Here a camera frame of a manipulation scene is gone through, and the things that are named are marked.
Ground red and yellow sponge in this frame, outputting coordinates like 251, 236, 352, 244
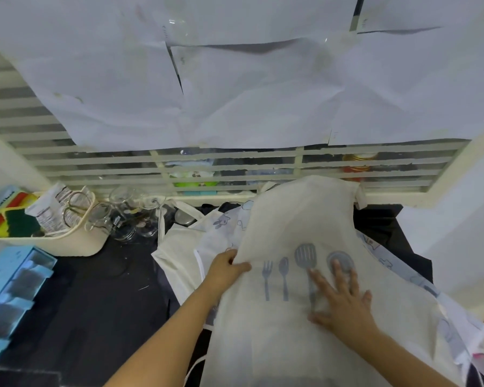
0, 192, 39, 224

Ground person's left forearm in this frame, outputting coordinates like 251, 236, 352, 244
115, 284, 228, 387

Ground cream plastic basket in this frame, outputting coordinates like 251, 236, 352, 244
0, 189, 110, 257

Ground white window grille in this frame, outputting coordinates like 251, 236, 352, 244
0, 36, 482, 198

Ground silver round lid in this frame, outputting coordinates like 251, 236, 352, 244
173, 209, 205, 228

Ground person's left hand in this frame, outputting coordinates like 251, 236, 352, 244
204, 249, 253, 299

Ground light blue plastic organiser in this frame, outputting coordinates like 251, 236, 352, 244
0, 246, 58, 361

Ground green and white container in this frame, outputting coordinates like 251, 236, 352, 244
167, 159, 219, 195

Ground clear glass jar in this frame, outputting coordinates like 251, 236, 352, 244
111, 215, 140, 243
109, 185, 143, 216
137, 197, 166, 238

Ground cream apron with utensil print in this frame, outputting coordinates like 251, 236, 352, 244
201, 175, 465, 387

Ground person's right forearm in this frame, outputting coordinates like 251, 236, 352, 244
343, 326, 450, 387

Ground glass jar with wire clasp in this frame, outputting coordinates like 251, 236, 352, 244
87, 202, 114, 234

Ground white squeeze tube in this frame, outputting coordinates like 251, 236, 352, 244
25, 182, 78, 235

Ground person's right hand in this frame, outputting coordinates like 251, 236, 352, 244
308, 259, 380, 343

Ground red and gold tin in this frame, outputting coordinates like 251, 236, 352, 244
342, 152, 380, 182

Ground green and yellow sponge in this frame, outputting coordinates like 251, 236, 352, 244
0, 209, 46, 238

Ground white paper sheet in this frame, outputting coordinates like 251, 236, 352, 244
356, 0, 484, 35
329, 26, 484, 146
0, 0, 185, 152
159, 0, 360, 48
166, 37, 348, 150

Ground metal scissors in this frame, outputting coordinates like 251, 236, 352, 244
61, 190, 94, 229

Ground plain cream apron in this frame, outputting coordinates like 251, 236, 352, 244
151, 197, 211, 307

